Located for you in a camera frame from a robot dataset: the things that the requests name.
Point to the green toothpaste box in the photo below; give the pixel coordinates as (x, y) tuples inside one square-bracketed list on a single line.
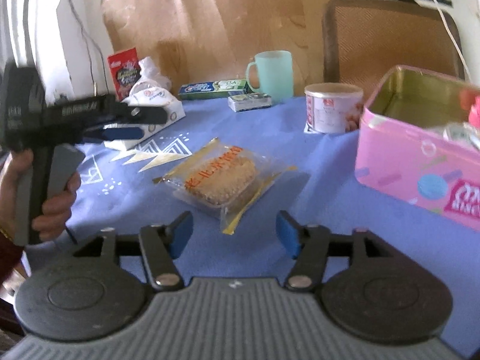
[(213, 89)]

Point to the small white-green soap pack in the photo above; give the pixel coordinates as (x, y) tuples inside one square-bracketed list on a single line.
[(248, 102)]

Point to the person's left hand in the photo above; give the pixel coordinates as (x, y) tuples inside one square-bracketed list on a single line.
[(37, 193)]

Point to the wood-pattern board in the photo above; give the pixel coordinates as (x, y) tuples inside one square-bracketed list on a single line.
[(201, 40)]

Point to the teal plastic mug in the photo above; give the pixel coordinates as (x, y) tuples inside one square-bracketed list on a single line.
[(275, 74)]

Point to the white tissue pack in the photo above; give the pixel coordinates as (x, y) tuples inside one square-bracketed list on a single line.
[(149, 97)]

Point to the pink biscuit tin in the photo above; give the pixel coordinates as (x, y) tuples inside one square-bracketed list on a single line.
[(415, 143)]

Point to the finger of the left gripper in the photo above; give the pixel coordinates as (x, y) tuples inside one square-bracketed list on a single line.
[(140, 115), (99, 135)]

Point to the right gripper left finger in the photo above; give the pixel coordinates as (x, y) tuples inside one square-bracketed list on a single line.
[(160, 246)]

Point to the red snack bag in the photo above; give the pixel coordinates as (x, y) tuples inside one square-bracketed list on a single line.
[(125, 70)]

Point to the bagged white plastic bowls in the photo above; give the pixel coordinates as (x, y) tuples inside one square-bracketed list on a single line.
[(150, 77)]

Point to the pink fluffy soft object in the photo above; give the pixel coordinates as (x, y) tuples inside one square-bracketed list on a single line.
[(470, 101)]

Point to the white red-label can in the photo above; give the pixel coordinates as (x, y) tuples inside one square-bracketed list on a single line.
[(333, 108)]

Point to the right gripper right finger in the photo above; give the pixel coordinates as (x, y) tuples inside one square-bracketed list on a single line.
[(308, 246)]

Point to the packaged sesame cake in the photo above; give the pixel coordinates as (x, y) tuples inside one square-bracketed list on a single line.
[(224, 180)]

